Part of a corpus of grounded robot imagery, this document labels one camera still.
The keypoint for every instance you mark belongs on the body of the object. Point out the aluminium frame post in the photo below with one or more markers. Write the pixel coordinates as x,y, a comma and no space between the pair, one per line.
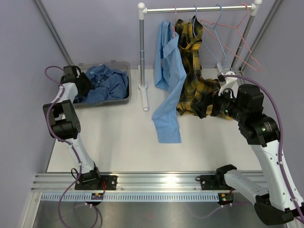
274,9
47,20

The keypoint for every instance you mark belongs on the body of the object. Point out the metal clothes rack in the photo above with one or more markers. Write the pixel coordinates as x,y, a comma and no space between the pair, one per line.
251,9

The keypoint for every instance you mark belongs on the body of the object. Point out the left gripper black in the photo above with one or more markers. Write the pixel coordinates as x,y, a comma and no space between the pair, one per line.
88,85

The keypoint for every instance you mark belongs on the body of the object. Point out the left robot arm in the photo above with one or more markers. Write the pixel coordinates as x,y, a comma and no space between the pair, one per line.
64,125

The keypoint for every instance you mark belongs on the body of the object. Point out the left aluminium frame post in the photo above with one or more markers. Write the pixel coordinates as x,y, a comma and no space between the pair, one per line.
47,20

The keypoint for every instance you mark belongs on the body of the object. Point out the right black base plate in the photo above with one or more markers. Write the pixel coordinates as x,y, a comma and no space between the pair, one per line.
212,182

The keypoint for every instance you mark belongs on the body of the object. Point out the blue hanger for plaid shirt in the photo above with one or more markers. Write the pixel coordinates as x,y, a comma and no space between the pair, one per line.
194,21

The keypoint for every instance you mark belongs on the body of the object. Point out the blue hanger for checked shirt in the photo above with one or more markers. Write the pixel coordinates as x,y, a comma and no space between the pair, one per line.
214,28

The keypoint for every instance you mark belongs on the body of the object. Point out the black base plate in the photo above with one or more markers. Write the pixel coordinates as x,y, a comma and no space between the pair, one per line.
105,182
212,182

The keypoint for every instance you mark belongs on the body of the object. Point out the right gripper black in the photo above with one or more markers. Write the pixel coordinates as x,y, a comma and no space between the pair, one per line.
201,107

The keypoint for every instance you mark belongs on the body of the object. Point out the aluminium mounting rail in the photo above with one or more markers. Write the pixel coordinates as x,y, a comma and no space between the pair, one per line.
125,182

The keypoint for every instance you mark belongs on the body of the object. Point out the right aluminium frame post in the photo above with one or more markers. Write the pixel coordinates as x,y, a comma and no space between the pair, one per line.
274,9

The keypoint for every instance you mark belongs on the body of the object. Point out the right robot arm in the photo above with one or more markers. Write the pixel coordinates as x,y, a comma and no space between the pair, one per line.
273,205

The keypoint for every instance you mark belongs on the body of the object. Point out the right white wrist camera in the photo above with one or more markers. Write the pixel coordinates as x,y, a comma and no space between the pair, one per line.
226,80

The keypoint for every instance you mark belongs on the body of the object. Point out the slotted cable duct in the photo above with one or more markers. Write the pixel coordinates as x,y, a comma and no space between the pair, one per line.
131,197

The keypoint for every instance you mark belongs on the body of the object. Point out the light blue shirt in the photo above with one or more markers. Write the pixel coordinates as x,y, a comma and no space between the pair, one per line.
169,76

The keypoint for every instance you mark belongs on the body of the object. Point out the yellow plaid shirt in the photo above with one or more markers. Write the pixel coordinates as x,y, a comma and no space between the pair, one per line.
194,85

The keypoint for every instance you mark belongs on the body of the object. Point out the dark blue checked shirt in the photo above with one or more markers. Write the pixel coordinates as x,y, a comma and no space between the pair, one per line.
109,84

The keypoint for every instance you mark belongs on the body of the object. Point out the clear plastic storage bin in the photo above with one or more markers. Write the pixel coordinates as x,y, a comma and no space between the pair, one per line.
113,65

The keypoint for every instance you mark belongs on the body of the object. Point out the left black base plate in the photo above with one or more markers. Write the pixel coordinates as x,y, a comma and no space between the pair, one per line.
105,182

